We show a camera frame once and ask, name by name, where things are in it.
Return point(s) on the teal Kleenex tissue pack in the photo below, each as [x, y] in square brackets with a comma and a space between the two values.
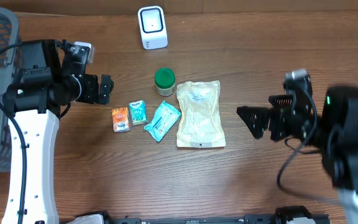
[138, 112]

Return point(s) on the orange red tissue pack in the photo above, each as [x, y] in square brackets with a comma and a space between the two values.
[120, 120]

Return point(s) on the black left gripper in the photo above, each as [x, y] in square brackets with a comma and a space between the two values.
[92, 89]

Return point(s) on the white barcode scanner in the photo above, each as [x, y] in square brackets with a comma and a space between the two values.
[153, 30]

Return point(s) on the green toilet tissue wipes pack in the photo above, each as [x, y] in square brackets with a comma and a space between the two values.
[165, 117]

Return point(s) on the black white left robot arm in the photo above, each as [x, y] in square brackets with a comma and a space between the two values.
[52, 76]

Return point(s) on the beige clear plastic pouch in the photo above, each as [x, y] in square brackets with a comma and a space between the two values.
[200, 123]

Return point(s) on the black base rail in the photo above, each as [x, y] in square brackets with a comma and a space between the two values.
[282, 215]

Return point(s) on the green cap white bottle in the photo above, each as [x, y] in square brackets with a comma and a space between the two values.
[165, 81]

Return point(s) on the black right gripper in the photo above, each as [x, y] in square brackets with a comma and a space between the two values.
[278, 116]

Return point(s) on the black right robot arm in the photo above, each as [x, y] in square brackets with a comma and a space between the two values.
[333, 133]

